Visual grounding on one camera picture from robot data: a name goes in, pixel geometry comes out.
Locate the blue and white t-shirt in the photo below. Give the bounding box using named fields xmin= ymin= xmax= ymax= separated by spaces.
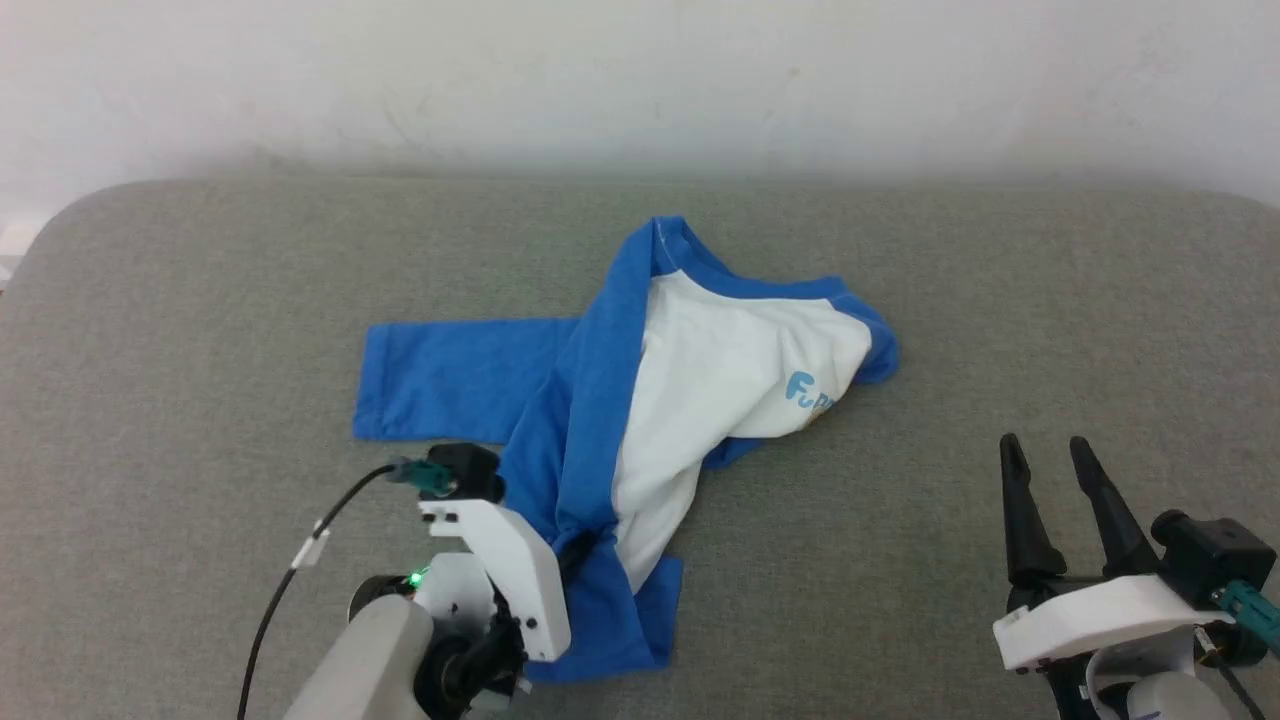
xmin=352 ymin=215 xmax=900 ymax=684

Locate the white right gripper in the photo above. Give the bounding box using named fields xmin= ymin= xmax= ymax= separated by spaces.
xmin=992 ymin=433 xmax=1237 ymax=673

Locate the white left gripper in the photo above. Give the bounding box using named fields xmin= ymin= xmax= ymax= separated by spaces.
xmin=414 ymin=497 xmax=603 ymax=664

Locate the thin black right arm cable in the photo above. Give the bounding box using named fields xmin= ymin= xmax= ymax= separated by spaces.
xmin=1200 ymin=630 xmax=1265 ymax=720

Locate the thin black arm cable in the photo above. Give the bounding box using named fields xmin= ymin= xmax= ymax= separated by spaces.
xmin=1200 ymin=630 xmax=1265 ymax=720
xmin=236 ymin=464 xmax=399 ymax=720

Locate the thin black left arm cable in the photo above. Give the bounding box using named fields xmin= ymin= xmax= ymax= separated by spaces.
xmin=236 ymin=464 xmax=399 ymax=720

